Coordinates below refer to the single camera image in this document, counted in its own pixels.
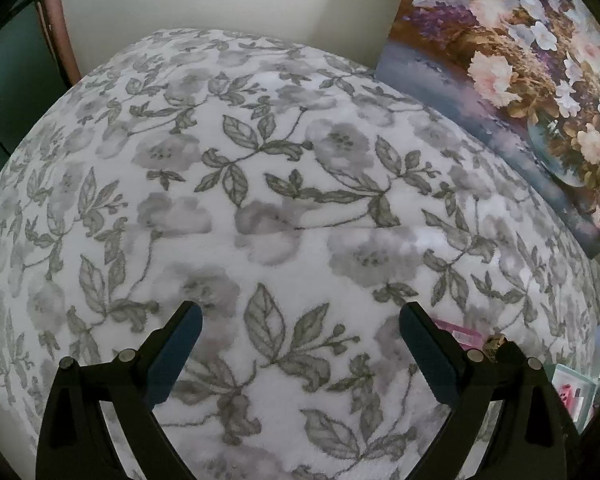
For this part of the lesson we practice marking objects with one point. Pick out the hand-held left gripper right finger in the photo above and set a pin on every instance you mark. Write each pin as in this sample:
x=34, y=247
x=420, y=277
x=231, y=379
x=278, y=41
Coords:
x=425, y=355

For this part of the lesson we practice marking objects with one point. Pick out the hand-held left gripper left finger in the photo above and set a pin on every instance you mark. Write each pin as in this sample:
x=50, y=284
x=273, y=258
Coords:
x=177, y=355

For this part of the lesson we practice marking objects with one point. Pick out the teal-rimmed white tray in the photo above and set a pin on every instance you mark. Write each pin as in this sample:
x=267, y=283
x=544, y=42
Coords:
x=565, y=372

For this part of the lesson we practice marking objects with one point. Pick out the pink rectangular bar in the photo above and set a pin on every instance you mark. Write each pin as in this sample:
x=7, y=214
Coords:
x=460, y=332

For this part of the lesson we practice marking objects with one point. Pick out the grey floral blanket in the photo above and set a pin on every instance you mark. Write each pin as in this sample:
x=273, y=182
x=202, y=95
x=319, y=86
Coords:
x=280, y=185

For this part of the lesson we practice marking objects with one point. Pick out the floral painting canvas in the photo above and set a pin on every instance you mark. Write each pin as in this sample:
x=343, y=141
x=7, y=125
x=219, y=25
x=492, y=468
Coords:
x=505, y=85

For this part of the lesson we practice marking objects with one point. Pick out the dark green door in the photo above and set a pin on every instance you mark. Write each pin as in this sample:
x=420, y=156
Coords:
x=10, y=85

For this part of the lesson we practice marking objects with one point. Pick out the brown wooden frame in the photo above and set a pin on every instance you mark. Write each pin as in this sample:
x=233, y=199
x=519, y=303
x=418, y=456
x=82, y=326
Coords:
x=60, y=35

